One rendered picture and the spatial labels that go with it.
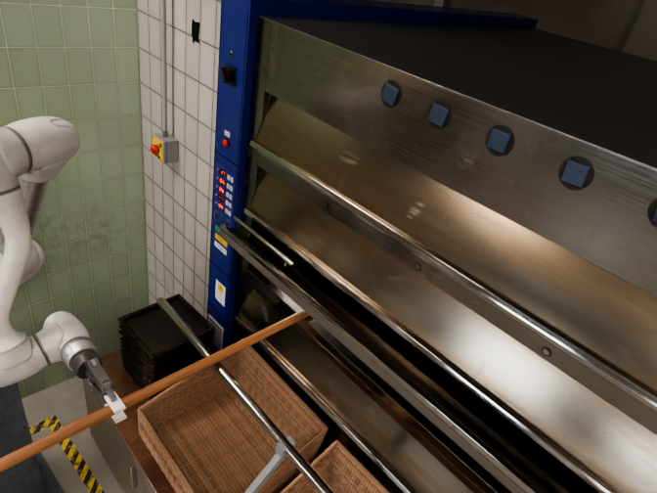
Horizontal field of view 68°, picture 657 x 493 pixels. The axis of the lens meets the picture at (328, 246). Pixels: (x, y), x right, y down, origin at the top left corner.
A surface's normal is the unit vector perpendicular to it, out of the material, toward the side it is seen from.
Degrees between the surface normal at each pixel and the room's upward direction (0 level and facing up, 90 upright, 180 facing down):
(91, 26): 90
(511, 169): 90
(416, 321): 70
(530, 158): 90
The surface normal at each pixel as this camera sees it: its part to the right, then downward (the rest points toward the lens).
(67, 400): 0.17, -0.83
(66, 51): 0.67, 0.49
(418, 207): -0.62, -0.04
